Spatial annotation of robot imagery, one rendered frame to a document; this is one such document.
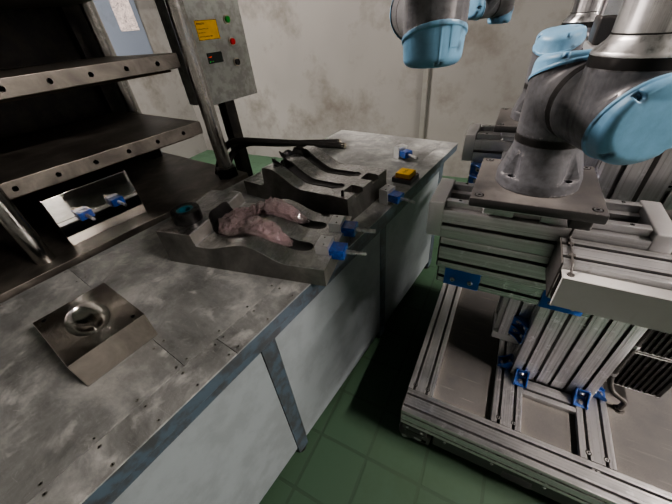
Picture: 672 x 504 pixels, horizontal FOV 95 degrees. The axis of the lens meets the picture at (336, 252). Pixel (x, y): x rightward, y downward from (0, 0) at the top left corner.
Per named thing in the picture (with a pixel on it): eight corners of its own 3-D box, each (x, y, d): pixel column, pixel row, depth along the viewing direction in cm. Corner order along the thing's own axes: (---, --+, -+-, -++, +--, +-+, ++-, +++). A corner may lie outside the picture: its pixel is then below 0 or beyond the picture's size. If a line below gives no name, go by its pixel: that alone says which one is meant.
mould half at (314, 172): (386, 191, 118) (386, 156, 110) (349, 223, 101) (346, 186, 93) (289, 170, 143) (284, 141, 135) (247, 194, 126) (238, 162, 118)
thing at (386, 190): (418, 206, 106) (419, 192, 103) (410, 212, 104) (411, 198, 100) (386, 197, 114) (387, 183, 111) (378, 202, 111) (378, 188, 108)
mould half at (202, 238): (353, 231, 98) (351, 200, 91) (326, 286, 78) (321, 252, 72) (221, 217, 113) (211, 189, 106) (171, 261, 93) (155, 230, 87)
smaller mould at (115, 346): (158, 334, 71) (144, 313, 66) (88, 387, 61) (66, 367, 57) (118, 301, 81) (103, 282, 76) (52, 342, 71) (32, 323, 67)
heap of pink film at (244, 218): (312, 217, 95) (309, 194, 90) (288, 251, 82) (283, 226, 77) (241, 210, 103) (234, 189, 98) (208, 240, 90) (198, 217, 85)
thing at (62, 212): (146, 211, 125) (125, 170, 114) (73, 245, 108) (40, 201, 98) (94, 188, 150) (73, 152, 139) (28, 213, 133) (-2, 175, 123)
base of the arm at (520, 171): (576, 170, 66) (595, 122, 60) (582, 202, 56) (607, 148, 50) (498, 163, 72) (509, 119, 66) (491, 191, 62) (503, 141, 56)
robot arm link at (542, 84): (566, 120, 62) (594, 39, 54) (612, 142, 52) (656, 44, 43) (504, 125, 63) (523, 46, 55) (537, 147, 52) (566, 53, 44)
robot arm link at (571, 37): (516, 84, 93) (529, 29, 85) (538, 76, 99) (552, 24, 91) (559, 87, 85) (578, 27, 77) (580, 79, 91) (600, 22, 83)
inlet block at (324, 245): (369, 256, 82) (368, 240, 79) (364, 268, 79) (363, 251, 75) (323, 250, 86) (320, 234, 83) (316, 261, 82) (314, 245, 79)
